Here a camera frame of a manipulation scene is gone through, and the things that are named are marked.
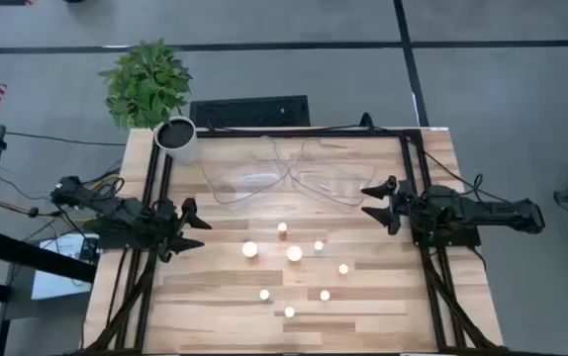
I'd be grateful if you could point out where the black floor cable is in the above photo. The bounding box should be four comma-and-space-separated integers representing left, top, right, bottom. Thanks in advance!
4, 131, 128, 148

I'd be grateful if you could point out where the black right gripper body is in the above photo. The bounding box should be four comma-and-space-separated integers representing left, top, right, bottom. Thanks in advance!
387, 178, 417, 234

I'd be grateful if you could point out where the green leafy plant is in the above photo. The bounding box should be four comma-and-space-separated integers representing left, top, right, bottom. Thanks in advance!
98, 38, 194, 131

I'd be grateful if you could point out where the white paper sheet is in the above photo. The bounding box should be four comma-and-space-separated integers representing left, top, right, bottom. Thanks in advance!
39, 232, 100, 261

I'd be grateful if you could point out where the yellow cable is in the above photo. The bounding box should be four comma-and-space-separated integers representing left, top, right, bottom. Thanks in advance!
85, 172, 122, 192

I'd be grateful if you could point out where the black desk cable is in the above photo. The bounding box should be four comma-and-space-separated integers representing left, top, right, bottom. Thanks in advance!
0, 196, 67, 220

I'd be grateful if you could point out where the black side table bar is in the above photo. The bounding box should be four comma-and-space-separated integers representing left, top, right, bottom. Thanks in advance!
0, 226, 98, 284

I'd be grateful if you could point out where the clear plastic bin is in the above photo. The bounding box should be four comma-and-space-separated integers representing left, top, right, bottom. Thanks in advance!
287, 136, 378, 208
200, 135, 295, 207

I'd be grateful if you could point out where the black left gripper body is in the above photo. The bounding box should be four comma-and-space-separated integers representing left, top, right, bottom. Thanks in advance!
152, 200, 189, 263

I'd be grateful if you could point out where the black aluminium table frame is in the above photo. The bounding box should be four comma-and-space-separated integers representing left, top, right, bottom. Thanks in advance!
84, 126, 506, 356

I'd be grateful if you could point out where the white plant pot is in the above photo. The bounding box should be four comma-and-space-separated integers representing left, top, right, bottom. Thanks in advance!
152, 116, 200, 165

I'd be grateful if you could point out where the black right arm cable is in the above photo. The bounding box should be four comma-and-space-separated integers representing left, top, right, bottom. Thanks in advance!
402, 132, 486, 204

